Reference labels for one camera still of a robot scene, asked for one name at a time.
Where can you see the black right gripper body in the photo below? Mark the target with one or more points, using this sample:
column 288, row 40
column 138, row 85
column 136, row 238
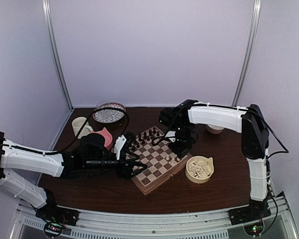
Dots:
column 185, row 140

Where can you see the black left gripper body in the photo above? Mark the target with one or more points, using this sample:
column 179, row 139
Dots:
column 97, row 165

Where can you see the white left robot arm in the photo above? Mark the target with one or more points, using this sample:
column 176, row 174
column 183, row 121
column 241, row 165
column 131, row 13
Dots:
column 14, row 156

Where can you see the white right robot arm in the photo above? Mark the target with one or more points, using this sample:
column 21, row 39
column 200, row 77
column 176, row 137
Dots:
column 250, row 124

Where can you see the wooden chess board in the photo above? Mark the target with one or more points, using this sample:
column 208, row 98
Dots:
column 158, row 170

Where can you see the pink cat ear bowl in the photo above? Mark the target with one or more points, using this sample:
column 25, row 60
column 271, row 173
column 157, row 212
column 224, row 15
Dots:
column 107, row 136

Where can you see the white ribbed mug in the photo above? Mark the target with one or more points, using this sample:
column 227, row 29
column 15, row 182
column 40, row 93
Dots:
column 81, row 127

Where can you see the plain white round bowl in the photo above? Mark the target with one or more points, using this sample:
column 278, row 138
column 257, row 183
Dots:
column 214, row 129

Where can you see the patterned ceramic plate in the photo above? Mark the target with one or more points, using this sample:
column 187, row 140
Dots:
column 110, row 116

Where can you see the clear drinking glass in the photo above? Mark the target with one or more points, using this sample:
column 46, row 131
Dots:
column 103, row 104

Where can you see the cream cat ear bowl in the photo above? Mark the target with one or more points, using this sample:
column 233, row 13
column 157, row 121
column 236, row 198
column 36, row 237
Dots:
column 199, row 169

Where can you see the aluminium front rail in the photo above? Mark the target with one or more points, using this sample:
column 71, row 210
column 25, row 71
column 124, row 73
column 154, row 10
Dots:
column 214, row 224

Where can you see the aluminium frame post right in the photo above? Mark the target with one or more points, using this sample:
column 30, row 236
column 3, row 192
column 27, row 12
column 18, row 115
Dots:
column 254, row 26

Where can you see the aluminium frame post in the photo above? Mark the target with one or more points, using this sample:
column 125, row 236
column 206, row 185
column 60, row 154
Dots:
column 254, row 26
column 55, row 54

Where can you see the aluminium frame post left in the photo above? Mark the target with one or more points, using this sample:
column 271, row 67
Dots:
column 55, row 54

